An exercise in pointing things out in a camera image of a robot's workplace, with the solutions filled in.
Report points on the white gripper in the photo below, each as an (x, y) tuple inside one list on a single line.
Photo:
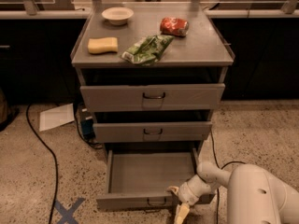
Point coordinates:
[(187, 192)]

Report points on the grey bottom drawer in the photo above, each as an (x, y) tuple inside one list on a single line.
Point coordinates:
[(139, 179)]

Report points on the grey drawer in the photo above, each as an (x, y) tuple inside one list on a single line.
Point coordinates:
[(139, 179), (152, 131), (152, 97)]

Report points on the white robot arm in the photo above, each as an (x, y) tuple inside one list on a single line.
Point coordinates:
[(254, 196)]

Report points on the grey middle drawer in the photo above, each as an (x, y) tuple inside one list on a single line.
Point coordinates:
[(152, 131)]

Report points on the grey top drawer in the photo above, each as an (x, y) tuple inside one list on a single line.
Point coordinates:
[(152, 97)]

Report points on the grey drawer cabinet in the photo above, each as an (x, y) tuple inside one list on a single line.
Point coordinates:
[(198, 58)]

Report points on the blue power box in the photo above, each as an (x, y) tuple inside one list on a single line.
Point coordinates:
[(86, 123)]

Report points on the white paper sheet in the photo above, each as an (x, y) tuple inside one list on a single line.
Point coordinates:
[(56, 117)]

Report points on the green chip bag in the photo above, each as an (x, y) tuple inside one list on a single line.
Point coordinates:
[(148, 50)]

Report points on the crushed red soda can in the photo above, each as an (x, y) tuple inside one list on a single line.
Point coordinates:
[(174, 26)]

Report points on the yellow sponge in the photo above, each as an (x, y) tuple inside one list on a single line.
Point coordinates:
[(103, 45)]

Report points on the white bowl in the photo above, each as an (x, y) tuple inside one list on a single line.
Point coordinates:
[(118, 15)]

